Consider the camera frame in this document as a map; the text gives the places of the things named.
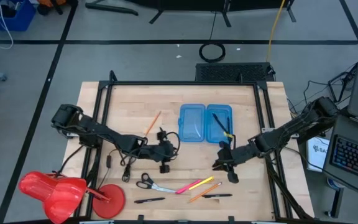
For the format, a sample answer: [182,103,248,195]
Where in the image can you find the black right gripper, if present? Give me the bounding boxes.
[212,141,248,184]

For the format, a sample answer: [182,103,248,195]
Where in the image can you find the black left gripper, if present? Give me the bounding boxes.
[147,127,181,174]

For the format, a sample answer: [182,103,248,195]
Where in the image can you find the yellow highlighter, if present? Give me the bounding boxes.
[188,175,214,191]

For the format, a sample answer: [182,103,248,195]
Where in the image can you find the orange pencil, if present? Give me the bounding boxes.
[188,182,223,203]
[144,111,162,137]

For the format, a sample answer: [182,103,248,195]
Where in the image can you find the black-handled scissors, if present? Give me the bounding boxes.
[135,172,177,194]

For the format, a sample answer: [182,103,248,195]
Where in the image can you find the blue plastic pencil box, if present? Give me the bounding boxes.
[178,103,234,144]

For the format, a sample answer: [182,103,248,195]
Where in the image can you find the pink highlighter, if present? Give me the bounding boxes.
[175,179,202,195]

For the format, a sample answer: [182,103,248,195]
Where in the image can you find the white box with logo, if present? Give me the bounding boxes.
[305,136,333,173]

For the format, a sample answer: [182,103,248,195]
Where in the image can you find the black perforated case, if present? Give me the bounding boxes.
[195,62,276,83]

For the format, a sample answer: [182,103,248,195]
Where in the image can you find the red desk lamp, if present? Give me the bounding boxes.
[18,170,126,224]

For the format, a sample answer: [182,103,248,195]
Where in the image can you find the black desk leg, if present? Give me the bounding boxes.
[324,186,344,218]

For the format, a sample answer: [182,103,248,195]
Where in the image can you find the laptop with lit keyboard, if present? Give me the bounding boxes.
[321,114,358,202]

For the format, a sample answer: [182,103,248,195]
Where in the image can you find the black stand base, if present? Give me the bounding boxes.
[126,0,297,29]

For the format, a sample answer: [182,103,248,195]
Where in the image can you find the black bar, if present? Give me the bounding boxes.
[85,2,139,17]

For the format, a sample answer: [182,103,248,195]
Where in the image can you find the orange and black bag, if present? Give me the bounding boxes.
[37,0,79,16]

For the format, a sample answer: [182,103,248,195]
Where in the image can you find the blue plastic bin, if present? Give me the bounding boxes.
[0,0,37,32]

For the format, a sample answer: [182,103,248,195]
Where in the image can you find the black lamp cable with switch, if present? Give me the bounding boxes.
[98,154,137,189]

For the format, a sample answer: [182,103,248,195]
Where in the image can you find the black aluminium table frame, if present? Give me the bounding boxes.
[73,70,315,224]

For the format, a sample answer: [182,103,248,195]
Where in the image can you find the coiled black cable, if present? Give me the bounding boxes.
[198,11,226,63]

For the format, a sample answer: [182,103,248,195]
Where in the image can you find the black wire stand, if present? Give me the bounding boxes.
[328,70,358,103]

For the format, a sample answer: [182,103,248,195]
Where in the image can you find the yellow cable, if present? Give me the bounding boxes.
[265,0,287,63]

